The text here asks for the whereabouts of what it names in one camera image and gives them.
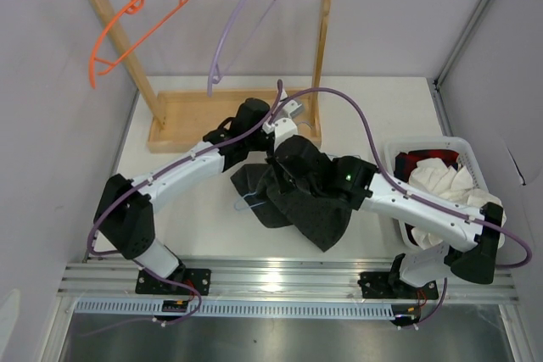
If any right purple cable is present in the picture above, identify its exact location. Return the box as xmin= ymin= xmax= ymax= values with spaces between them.
xmin=271 ymin=86 xmax=534 ymax=331

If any aluminium mounting rail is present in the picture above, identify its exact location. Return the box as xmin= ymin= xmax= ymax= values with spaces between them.
xmin=57 ymin=257 xmax=519 ymax=305

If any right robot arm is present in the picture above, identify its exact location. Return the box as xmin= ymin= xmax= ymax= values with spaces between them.
xmin=267 ymin=135 xmax=503 ymax=298

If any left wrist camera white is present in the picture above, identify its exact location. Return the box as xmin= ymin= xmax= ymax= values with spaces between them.
xmin=282 ymin=99 xmax=305 ymax=119

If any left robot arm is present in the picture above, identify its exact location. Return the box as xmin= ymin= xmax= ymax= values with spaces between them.
xmin=92 ymin=97 xmax=272 ymax=294

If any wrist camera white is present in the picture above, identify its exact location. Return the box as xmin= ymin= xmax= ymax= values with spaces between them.
xmin=262 ymin=118 xmax=299 ymax=150
xmin=282 ymin=99 xmax=305 ymax=119

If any white slotted cable duct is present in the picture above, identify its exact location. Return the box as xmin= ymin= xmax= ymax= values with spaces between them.
xmin=75 ymin=298 xmax=395 ymax=320

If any light blue wire hanger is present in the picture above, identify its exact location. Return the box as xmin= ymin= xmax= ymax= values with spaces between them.
xmin=233 ymin=120 xmax=361 ymax=213

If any wooden clothes rack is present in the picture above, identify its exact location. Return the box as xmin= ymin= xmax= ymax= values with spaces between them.
xmin=88 ymin=0 xmax=332 ymax=153

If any red plaid cloth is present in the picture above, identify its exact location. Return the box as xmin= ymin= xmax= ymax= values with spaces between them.
xmin=394 ymin=149 xmax=459 ymax=181

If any dark grey dotted skirt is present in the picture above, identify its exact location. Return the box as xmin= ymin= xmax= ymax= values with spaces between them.
xmin=230 ymin=156 xmax=352 ymax=252

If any purple plastic hanger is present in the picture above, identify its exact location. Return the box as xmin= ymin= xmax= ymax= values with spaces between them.
xmin=206 ymin=0 xmax=286 ymax=97

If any white crumpled cloth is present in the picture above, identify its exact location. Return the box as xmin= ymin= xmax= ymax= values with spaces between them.
xmin=406 ymin=156 xmax=507 ymax=251

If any white plastic basket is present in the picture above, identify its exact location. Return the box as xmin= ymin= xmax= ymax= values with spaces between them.
xmin=383 ymin=136 xmax=507 ymax=249

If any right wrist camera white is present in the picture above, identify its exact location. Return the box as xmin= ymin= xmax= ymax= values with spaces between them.
xmin=262 ymin=118 xmax=299 ymax=150

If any orange plastic hanger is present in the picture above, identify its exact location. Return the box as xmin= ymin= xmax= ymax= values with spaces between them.
xmin=87 ymin=0 xmax=201 ymax=90

